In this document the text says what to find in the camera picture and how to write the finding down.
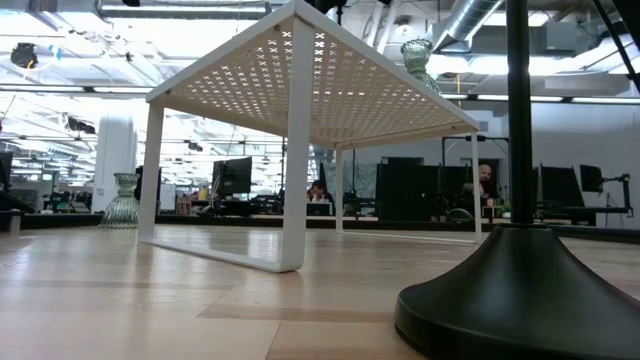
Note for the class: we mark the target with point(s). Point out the green ribbed glass candle holder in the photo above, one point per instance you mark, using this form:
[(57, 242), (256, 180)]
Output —
[(417, 57)]

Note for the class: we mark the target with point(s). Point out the black metal table frame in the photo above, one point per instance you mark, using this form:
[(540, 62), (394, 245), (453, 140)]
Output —
[(60, 220)]

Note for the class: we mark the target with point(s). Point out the tall black candlestick holder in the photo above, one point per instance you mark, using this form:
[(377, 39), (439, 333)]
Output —
[(520, 300)]

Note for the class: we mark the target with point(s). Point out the black diagonal frame strut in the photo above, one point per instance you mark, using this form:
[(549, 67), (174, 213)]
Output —
[(631, 20)]

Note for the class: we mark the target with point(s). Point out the black ceiling device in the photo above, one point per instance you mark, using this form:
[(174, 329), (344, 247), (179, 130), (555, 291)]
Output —
[(23, 55)]

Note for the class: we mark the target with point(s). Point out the person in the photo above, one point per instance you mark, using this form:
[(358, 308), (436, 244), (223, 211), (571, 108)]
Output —
[(485, 175), (317, 192)]

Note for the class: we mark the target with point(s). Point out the black desktop monitor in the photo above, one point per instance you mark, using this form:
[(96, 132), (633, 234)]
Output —
[(235, 176)]

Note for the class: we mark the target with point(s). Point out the white perforated metal shelf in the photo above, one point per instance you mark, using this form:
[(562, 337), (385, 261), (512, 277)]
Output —
[(299, 150)]

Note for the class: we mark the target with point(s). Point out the small black monitor on arm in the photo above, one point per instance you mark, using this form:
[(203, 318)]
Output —
[(591, 178)]

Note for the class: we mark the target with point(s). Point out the silver ventilation duct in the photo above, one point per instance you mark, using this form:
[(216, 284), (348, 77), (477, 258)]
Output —
[(467, 20)]

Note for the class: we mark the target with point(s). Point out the white round column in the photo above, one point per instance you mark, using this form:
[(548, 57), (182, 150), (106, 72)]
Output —
[(114, 160)]

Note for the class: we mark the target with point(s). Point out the wide black partition panel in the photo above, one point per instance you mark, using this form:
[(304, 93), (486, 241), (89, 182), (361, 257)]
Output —
[(405, 192)]

